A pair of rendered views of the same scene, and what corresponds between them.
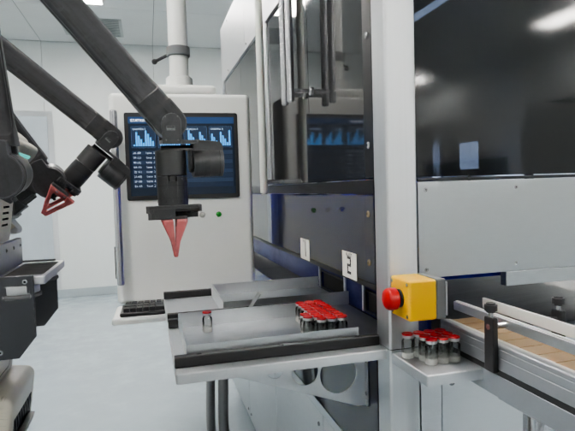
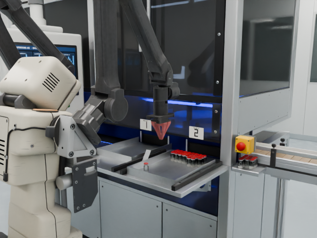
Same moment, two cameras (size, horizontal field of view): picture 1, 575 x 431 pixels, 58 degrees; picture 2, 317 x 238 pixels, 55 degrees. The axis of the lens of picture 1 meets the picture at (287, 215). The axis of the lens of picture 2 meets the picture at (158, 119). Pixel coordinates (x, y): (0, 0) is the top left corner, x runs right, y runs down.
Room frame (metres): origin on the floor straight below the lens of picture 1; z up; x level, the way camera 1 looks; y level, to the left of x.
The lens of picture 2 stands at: (0.06, 0.92, 1.36)
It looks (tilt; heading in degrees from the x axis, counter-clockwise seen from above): 10 degrees down; 323
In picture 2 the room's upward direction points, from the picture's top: straight up
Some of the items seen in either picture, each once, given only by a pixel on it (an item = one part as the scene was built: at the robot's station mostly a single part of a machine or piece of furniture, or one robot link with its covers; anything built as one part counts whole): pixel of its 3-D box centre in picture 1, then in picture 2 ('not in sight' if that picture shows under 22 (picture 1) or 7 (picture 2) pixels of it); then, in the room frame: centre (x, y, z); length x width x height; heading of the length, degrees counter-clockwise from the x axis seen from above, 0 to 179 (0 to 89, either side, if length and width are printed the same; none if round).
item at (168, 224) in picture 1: (180, 232); (162, 127); (0.99, 0.21, 1.12); 0.07 x 0.07 x 0.09; 15
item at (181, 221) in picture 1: (168, 233); (159, 128); (0.99, 0.23, 1.12); 0.07 x 0.07 x 0.09; 15
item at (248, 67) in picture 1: (253, 116); (67, 44); (2.20, 0.13, 1.50); 0.49 x 0.01 x 0.59; 15
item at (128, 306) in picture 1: (183, 304); not in sight; (1.72, 0.36, 0.82); 0.40 x 0.14 x 0.02; 103
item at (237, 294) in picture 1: (275, 293); (135, 148); (1.46, 0.04, 0.90); 0.34 x 0.26 x 0.04; 105
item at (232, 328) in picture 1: (262, 327); (172, 166); (1.10, 0.06, 0.90); 0.34 x 0.26 x 0.04; 105
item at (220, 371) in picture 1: (265, 319); (150, 162); (1.28, 0.06, 0.87); 0.70 x 0.48 x 0.02; 15
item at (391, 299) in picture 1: (394, 298); (241, 146); (0.91, -0.19, 0.99); 0.04 x 0.04 x 0.04; 15
